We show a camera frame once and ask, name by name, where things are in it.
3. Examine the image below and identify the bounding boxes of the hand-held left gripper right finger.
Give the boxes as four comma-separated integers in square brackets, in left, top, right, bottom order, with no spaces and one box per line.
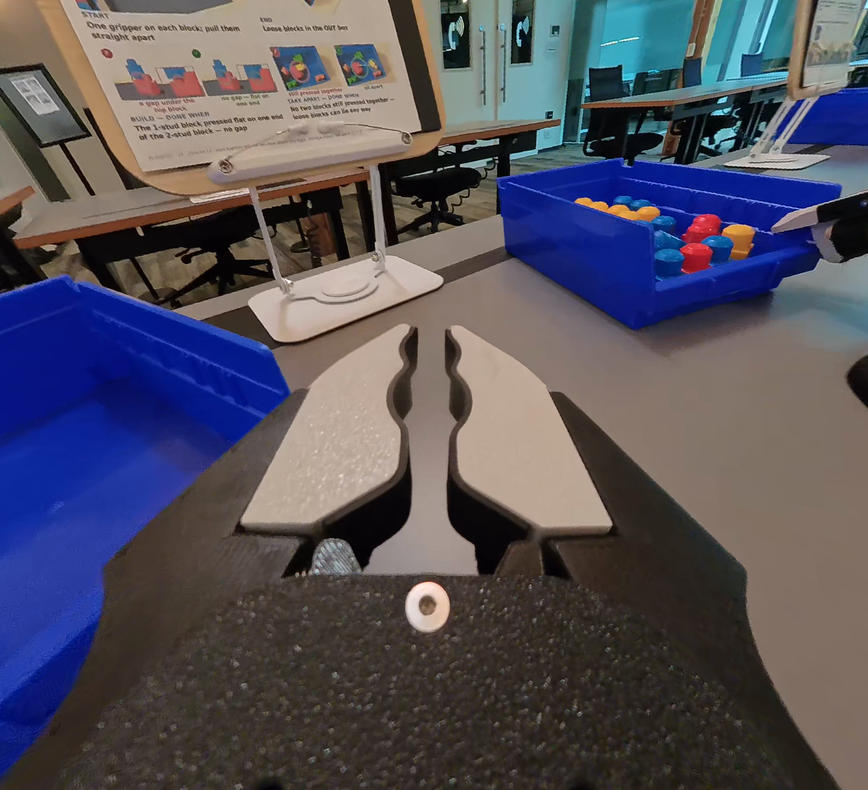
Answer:
[444,324,615,574]

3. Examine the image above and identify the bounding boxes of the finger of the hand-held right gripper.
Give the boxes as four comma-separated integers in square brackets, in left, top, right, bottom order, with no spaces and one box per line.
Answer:
[811,221,868,265]
[772,190,868,235]

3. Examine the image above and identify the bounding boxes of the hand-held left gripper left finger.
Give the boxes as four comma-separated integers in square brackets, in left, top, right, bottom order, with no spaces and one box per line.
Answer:
[241,322,420,566]

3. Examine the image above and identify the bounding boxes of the pile of colourful toy blocks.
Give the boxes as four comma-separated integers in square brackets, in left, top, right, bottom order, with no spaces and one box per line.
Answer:
[573,195,757,279]

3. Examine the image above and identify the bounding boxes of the blue plastic bin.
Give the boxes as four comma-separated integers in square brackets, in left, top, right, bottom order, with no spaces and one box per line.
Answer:
[497,158,843,331]
[775,87,868,147]
[0,275,292,747]

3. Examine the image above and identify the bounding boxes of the wood-edged grey desk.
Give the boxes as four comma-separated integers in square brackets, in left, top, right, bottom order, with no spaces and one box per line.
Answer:
[12,118,562,282]
[582,75,794,164]

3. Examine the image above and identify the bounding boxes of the black office chair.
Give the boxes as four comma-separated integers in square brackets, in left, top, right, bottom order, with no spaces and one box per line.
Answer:
[585,65,664,160]
[392,153,484,236]

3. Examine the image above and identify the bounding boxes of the dark phone icon door panel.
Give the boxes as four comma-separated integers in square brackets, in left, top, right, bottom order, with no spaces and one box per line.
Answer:
[439,0,473,71]
[510,0,538,67]

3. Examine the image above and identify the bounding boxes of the black floor sign stand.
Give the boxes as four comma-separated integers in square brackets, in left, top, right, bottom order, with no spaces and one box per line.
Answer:
[0,63,92,194]

